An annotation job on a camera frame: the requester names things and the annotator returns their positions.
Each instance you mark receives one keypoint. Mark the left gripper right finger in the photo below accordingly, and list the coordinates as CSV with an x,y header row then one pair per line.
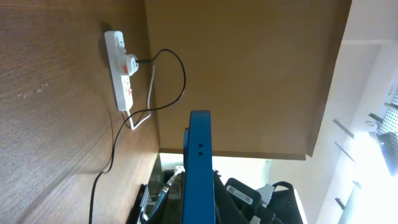
x,y
226,210

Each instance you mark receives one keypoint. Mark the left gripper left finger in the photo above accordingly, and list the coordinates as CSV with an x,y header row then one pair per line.
x,y
160,201

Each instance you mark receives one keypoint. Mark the blue Galaxy smartphone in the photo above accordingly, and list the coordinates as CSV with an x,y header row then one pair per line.
x,y
198,200

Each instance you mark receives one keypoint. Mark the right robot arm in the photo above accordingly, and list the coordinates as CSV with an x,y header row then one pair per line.
x,y
280,205

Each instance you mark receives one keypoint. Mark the brown wooden side panel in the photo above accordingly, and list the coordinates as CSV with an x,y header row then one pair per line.
x,y
262,68

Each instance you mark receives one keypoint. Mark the white power strip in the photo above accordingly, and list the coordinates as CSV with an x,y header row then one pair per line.
x,y
121,83

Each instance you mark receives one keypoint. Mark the white USB wall charger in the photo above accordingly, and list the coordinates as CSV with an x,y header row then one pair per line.
x,y
130,64

